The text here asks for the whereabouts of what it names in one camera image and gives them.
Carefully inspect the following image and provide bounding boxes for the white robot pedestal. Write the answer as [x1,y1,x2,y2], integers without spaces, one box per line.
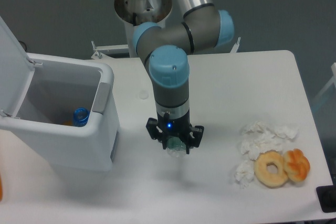
[114,0,172,58]

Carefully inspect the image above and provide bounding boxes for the black device at table corner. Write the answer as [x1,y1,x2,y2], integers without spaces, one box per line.
[316,185,335,213]

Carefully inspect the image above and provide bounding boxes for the plain ring doughnut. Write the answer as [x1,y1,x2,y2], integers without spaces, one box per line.
[254,151,288,188]

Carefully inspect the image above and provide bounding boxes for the white trash bin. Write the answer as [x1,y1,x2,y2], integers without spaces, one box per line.
[1,53,120,172]

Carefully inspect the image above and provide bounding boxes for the white frame at right edge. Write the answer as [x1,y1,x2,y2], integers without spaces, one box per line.
[311,63,335,113]

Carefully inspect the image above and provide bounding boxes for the orange item in bin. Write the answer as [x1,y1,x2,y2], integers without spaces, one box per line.
[62,120,73,126]

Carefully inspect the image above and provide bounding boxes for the orange object at left edge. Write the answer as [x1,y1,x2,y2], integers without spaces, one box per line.
[0,176,3,202]

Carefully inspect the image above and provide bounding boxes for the orange glazed twisted bun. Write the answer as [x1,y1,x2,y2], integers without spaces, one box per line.
[283,148,310,183]

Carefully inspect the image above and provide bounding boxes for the clear bottle with green label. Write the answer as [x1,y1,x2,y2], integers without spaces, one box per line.
[166,136,186,158]

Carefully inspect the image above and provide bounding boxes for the white trash bin lid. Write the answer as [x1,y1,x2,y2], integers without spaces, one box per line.
[1,19,42,118]

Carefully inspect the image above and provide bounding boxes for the crumpled white tissue middle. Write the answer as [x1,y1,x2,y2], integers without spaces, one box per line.
[239,133,283,161]

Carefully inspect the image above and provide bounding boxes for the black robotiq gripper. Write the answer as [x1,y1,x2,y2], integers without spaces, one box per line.
[146,113,204,154]

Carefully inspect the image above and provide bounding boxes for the blue bottle in bin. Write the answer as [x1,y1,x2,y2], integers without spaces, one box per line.
[72,107,90,127]

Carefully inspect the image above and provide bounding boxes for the crumpled white tissue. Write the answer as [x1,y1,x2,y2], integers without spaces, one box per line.
[234,160,255,188]
[240,121,299,141]
[239,133,283,161]

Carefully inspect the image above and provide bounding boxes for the crumpled white tissue bottom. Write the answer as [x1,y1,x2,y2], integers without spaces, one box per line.
[234,160,255,188]

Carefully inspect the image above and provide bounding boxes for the crumpled white tissue top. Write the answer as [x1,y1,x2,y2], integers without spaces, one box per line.
[240,121,299,141]

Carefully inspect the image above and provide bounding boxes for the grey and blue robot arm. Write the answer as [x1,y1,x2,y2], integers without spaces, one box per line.
[114,0,234,153]

